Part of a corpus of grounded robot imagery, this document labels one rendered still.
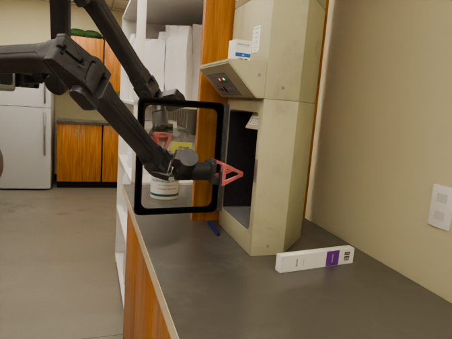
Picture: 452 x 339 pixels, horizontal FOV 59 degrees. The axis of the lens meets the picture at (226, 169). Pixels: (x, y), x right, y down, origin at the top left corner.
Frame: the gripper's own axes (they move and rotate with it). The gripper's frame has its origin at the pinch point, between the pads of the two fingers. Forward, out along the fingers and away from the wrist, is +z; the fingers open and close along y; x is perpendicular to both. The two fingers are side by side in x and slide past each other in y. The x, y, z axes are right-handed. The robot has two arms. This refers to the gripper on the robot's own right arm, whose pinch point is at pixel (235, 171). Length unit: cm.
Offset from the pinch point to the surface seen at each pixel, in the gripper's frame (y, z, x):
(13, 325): 123, -92, 114
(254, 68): -14.1, -1.0, -31.3
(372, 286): -37, 28, 25
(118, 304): 140, -31, 114
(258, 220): -13.1, 3.8, 12.8
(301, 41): -13.8, 12.9, -39.9
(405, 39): -16, 46, -43
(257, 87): -14.0, 0.3, -26.1
